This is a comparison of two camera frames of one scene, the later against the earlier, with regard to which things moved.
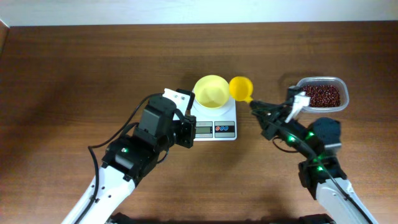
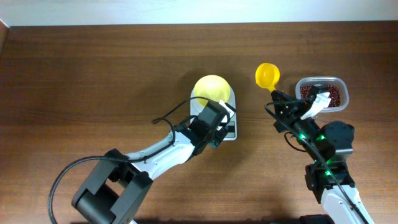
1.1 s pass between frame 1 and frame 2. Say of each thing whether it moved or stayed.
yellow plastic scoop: moved
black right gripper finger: moved
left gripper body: moved
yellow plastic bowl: stayed
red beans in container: stayed
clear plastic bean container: stayed
